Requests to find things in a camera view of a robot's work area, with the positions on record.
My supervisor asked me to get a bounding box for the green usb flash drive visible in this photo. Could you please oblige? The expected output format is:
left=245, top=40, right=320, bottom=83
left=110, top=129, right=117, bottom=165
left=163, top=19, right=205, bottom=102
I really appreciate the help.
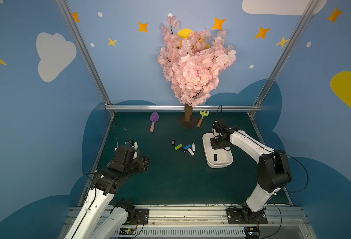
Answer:
left=175, top=144, right=182, bottom=150

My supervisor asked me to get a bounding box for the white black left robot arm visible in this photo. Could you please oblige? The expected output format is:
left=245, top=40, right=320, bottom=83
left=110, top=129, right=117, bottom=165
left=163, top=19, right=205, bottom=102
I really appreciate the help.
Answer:
left=64, top=139, right=150, bottom=239

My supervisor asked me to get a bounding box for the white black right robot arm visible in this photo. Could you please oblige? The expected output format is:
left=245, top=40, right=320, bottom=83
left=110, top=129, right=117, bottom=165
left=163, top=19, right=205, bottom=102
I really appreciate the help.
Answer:
left=202, top=119, right=292, bottom=224

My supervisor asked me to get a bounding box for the white oval storage box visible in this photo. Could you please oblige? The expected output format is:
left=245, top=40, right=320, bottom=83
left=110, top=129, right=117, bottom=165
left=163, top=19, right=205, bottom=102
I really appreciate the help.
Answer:
left=202, top=133, right=234, bottom=168

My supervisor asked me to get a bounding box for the green toy rake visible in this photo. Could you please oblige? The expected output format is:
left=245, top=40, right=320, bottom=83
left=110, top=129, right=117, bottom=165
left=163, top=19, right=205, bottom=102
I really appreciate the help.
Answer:
left=197, top=111, right=209, bottom=127

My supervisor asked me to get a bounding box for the purple toy trowel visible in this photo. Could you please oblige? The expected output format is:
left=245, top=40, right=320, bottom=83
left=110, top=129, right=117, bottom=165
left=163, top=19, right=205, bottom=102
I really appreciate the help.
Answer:
left=150, top=112, right=159, bottom=132

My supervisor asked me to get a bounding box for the left green circuit board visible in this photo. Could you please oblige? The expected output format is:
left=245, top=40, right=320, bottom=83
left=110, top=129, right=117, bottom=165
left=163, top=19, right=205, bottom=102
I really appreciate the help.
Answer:
left=118, top=228, right=137, bottom=237

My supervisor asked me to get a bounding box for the green circuit board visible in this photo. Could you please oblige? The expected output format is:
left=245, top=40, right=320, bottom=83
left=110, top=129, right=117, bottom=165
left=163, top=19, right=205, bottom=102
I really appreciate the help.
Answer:
left=244, top=227, right=260, bottom=239
left=118, top=228, right=137, bottom=237

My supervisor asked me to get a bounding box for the pink cherry blossom tree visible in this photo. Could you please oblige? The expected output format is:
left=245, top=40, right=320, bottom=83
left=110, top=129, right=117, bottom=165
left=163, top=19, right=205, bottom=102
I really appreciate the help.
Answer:
left=158, top=16, right=236, bottom=128

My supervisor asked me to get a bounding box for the right green circuit board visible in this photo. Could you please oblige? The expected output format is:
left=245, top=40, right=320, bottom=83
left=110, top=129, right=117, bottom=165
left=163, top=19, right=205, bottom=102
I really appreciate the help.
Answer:
left=244, top=227, right=260, bottom=239

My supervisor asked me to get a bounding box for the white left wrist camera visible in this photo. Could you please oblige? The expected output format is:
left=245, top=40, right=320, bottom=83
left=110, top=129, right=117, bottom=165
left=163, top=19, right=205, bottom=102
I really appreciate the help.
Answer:
left=124, top=140, right=138, bottom=159

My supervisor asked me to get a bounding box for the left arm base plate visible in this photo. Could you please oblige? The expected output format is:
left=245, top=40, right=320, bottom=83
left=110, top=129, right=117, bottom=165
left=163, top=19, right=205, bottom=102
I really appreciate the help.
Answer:
left=126, top=208, right=150, bottom=225

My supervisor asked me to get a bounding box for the horizontal aluminium frame bar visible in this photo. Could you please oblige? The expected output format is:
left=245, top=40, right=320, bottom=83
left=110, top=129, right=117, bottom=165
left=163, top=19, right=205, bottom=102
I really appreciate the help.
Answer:
left=105, top=105, right=262, bottom=112

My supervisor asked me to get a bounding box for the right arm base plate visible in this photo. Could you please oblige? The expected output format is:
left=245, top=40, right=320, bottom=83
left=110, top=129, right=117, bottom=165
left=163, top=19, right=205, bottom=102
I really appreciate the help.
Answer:
left=226, top=207, right=268, bottom=225

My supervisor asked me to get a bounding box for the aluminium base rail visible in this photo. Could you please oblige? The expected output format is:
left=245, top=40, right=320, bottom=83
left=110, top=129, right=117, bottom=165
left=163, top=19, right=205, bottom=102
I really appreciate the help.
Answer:
left=57, top=204, right=318, bottom=239

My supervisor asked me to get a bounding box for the right aluminium frame post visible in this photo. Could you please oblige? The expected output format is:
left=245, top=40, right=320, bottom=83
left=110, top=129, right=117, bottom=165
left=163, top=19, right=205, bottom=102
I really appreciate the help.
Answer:
left=249, top=0, right=319, bottom=120

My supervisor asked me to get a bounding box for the aluminium frame post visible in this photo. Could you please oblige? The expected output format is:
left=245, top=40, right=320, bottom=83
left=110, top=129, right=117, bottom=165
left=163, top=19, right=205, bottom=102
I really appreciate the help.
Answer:
left=56, top=0, right=115, bottom=118
left=249, top=0, right=319, bottom=120

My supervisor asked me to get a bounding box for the left aluminium frame post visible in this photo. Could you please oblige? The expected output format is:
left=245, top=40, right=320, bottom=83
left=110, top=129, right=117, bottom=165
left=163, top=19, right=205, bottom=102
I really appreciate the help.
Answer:
left=56, top=0, right=115, bottom=118

